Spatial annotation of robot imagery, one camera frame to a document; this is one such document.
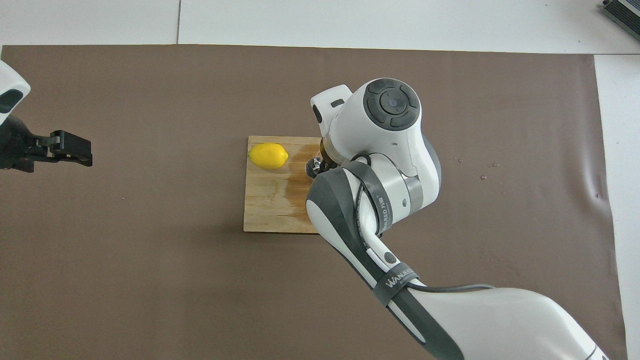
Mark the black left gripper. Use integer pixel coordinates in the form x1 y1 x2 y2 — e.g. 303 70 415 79
0 115 94 174

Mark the brown table mat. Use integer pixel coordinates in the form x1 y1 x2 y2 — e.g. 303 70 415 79
0 44 629 360

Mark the yellow lemon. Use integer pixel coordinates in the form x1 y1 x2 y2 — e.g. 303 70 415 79
248 143 289 171

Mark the wooden cutting board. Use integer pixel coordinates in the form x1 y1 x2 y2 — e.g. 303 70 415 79
243 135 323 234

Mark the grey ribbed metal device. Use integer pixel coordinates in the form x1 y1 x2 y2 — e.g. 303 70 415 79
601 0 640 27

